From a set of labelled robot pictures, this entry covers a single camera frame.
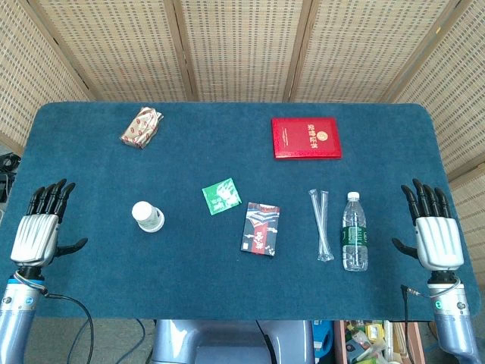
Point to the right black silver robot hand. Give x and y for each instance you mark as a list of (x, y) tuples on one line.
[(439, 242)]

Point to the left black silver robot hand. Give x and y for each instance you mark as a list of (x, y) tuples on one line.
[(36, 239)]

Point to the white paper cup green print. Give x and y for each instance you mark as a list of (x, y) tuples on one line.
[(142, 211), (151, 226), (152, 230)]

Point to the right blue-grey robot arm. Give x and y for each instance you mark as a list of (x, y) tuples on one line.
[(452, 322)]

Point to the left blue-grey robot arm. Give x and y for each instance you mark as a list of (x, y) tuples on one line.
[(17, 322)]

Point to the black equipment on floor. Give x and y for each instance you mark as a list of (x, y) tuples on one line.
[(7, 170)]

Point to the clear water bottle green label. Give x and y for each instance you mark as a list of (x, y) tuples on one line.
[(355, 235)]

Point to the crate of mixed clutter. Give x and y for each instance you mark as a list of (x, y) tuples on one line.
[(371, 341)]

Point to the clear wrapped drinking straw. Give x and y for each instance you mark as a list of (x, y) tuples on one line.
[(313, 201), (324, 201)]

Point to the blue plastic container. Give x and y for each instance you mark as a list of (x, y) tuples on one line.
[(323, 337)]

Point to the beige snack packet red print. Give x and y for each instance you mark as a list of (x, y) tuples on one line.
[(141, 128)]

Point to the red certificate booklet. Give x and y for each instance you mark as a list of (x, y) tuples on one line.
[(306, 137)]

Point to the black red printed box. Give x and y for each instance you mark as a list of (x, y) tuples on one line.
[(260, 229)]

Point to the green tea sachet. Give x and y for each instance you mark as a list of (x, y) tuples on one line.
[(221, 196)]

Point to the blue felt table cover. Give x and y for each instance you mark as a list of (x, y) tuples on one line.
[(227, 280)]

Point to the blue-grey robot torso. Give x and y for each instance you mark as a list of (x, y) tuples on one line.
[(227, 341)]

